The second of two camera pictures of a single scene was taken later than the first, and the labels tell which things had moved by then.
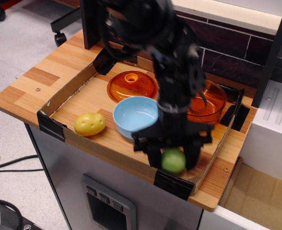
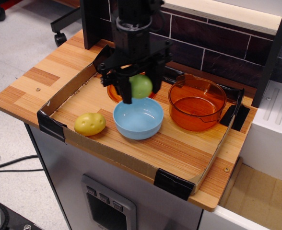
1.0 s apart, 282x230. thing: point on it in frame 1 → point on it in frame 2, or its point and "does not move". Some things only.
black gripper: x=172 y=131 → x=133 y=53
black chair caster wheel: x=60 y=38 does not move
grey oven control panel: x=108 y=209 does not move
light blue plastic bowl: x=135 y=114 does not move
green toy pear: x=173 y=160 → x=141 y=86
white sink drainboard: x=276 y=110 does not move
